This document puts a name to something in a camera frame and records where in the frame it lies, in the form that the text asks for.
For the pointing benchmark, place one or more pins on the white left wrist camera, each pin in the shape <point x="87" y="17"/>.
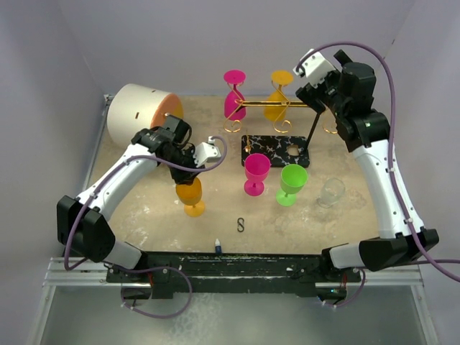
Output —
<point x="206" y="152"/>

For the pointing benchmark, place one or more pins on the white round drawer box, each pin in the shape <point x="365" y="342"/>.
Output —
<point x="137" y="107"/>

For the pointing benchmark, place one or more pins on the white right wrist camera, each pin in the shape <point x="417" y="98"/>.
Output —
<point x="314" y="69"/>

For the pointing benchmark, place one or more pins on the green wine glass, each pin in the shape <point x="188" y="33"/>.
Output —
<point x="293" y="178"/>

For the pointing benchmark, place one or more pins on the clear glass cup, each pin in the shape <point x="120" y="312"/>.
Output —
<point x="331" y="192"/>

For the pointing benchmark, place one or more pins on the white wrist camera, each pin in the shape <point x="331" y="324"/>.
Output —
<point x="206" y="152"/>
<point x="314" y="69"/>

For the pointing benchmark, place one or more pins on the pink wine glass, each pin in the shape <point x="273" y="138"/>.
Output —
<point x="232" y="108"/>
<point x="256" y="168"/>

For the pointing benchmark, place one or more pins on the pink wine glass on table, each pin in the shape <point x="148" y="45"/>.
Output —
<point x="256" y="168"/>

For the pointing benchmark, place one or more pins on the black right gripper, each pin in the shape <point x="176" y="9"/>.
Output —
<point x="314" y="96"/>

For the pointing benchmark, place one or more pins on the aluminium frame rail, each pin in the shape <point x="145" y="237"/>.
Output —
<point x="86" y="274"/>

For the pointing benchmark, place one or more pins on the orange wine glass front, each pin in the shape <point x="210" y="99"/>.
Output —
<point x="190" y="195"/>

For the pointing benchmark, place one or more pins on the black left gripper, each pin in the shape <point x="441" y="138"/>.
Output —
<point x="185" y="177"/>

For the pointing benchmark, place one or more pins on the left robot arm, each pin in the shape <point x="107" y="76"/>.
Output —
<point x="83" y="221"/>

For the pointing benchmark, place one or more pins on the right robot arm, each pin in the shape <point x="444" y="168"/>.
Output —
<point x="348" y="94"/>

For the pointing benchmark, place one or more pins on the small white dropper bottle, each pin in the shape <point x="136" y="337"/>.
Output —
<point x="218" y="248"/>

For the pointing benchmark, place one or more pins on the black S hook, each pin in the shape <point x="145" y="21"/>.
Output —
<point x="240" y="225"/>

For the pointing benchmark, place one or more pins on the black marble rack base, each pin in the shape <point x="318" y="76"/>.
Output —
<point x="281" y="150"/>

